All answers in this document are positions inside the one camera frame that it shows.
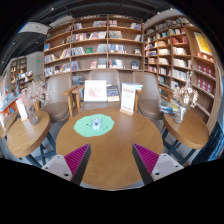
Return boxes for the curved wooden bookshelf unit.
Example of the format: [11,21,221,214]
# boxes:
[143,13,223,134]

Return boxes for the distant wooden bookshelf unit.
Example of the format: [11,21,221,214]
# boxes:
[9,56,28,94]

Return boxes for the white sign on wooden base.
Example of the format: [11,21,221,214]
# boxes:
[119,82,137,116]

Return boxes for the glass vase with dried flowers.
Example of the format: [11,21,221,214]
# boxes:
[171,70,200,125]
[20,79,48,126]

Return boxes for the transparent light blue computer mouse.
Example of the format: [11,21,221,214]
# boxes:
[91,117,103,130]

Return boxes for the round wooden side table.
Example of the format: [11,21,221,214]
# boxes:
[6,109,58,168]
[162,109,210,166]

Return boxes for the small white table card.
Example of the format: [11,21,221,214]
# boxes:
[15,98,29,121]

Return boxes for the stack of teal books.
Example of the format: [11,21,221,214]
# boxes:
[123,82,144,91]

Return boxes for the white framed floral picture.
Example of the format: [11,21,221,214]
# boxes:
[83,79,108,103]

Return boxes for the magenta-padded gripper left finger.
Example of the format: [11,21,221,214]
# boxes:
[41,143,92,186]

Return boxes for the brown padded wooden armchair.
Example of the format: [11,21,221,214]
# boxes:
[39,73,76,124]
[133,70,171,122]
[62,68,143,116]

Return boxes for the wide wooden bookshelf unit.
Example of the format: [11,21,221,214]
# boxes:
[43,13,146,84]

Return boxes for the green cloud-shaped mouse pad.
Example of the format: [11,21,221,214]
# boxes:
[73,113,115,138]

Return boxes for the stack of colourful books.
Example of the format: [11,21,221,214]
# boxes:
[158,99,181,115]

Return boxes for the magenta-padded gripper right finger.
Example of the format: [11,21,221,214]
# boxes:
[131,143,184,186]

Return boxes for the dark blue book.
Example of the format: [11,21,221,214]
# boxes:
[106,84,121,103]

